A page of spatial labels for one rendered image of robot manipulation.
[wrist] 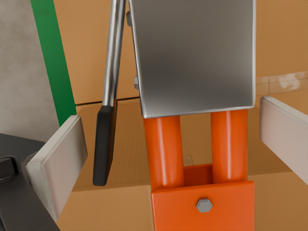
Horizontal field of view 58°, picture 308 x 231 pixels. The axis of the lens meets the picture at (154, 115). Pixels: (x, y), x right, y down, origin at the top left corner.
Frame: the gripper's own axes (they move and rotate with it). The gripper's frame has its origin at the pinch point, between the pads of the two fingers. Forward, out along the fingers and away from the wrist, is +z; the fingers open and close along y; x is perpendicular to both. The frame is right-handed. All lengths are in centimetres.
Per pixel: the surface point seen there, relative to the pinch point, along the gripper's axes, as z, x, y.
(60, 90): 107, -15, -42
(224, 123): -0.8, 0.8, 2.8
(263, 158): 16.6, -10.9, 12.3
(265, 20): 53, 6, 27
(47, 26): 107, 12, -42
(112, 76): -0.1, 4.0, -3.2
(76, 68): 53, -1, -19
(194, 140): 24.8, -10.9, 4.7
